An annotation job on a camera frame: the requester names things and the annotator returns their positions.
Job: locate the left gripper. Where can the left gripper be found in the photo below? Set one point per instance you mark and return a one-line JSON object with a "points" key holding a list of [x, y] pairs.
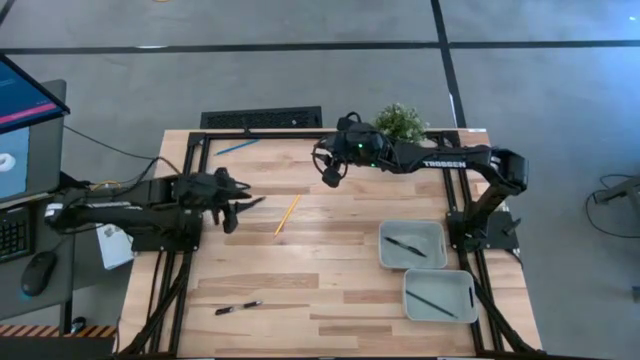
{"points": [[205, 190]]}

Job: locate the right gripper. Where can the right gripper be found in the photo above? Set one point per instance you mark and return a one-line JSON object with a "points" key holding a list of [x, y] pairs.
{"points": [[360, 142]]}

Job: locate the black grip clear pen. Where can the black grip clear pen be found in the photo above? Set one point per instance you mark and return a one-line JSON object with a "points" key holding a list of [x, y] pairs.
{"points": [[405, 247]]}

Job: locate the black pencil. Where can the black pencil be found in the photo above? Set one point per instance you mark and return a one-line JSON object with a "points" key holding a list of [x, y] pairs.
{"points": [[431, 304]]}

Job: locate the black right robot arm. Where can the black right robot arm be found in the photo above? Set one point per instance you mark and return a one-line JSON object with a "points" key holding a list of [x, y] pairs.
{"points": [[450, 162]]}

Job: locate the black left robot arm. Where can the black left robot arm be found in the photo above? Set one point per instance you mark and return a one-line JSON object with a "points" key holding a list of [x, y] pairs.
{"points": [[125, 212]]}

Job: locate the green potted plant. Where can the green potted plant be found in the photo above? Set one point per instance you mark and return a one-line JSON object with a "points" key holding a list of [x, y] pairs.
{"points": [[400, 122]]}

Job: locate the yellow pencil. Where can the yellow pencil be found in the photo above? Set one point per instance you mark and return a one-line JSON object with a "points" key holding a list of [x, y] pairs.
{"points": [[287, 215]]}

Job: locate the blue pencil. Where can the blue pencil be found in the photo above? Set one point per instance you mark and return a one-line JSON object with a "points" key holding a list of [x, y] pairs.
{"points": [[237, 147]]}

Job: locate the black and white pen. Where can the black and white pen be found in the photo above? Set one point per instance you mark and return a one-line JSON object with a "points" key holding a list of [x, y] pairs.
{"points": [[239, 307]]}

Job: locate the grey plastic bin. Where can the grey plastic bin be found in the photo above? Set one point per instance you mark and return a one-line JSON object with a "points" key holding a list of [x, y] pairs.
{"points": [[440, 287], [430, 235]]}

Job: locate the white paper sheet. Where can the white paper sheet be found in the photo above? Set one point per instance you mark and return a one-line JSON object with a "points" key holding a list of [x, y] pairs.
{"points": [[115, 247]]}

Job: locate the grey side desk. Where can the grey side desk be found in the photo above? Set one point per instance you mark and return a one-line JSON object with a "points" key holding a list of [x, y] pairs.
{"points": [[65, 282]]}

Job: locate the black computer mouse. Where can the black computer mouse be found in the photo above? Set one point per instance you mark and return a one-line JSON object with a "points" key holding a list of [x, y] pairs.
{"points": [[39, 272]]}

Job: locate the black keyboard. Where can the black keyboard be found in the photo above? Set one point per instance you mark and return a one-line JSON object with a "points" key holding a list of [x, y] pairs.
{"points": [[12, 235]]}

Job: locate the hazard striped black case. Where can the hazard striped black case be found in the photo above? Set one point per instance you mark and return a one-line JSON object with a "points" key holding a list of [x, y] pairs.
{"points": [[50, 345]]}

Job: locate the computer monitor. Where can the computer monitor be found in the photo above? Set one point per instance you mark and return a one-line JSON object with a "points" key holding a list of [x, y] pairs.
{"points": [[20, 100]]}

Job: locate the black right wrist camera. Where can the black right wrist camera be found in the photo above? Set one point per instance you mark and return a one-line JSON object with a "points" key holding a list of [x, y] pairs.
{"points": [[333, 177]]}

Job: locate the black aluminium table frame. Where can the black aluminium table frame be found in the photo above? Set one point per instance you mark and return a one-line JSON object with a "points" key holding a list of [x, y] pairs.
{"points": [[280, 134]]}

